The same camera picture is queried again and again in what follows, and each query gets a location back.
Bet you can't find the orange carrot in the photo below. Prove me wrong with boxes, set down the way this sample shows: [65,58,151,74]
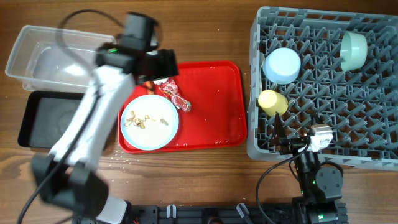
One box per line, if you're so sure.
[144,81,155,95]

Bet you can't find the red candy wrapper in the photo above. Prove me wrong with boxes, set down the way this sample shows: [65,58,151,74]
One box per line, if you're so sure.
[159,78,192,112]

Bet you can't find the yellow plastic cup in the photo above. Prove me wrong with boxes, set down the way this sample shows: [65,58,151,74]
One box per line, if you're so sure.
[257,90,289,116]

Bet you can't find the light blue plate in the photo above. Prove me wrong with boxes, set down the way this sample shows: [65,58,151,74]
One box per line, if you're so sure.
[119,95,179,151]

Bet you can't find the light blue bowl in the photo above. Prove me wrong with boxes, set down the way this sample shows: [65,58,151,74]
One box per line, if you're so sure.
[262,47,301,85]

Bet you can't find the mint green bowl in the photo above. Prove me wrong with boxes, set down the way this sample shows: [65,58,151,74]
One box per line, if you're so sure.
[340,32,368,72]

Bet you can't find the white tissue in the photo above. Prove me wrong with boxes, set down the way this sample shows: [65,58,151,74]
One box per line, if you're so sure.
[154,78,168,85]

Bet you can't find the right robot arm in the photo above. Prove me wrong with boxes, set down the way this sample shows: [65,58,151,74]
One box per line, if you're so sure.
[270,114,347,223]

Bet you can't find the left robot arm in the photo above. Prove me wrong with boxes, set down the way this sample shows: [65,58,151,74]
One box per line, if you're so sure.
[31,12,178,223]

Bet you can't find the red serving tray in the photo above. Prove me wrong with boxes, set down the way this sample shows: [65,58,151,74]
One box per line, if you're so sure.
[118,60,248,154]

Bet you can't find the clear plastic bin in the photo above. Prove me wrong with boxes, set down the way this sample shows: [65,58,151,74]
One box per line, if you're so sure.
[5,25,116,93]

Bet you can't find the black rectangular tray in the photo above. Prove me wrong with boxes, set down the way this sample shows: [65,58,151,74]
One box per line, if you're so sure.
[17,91,83,152]

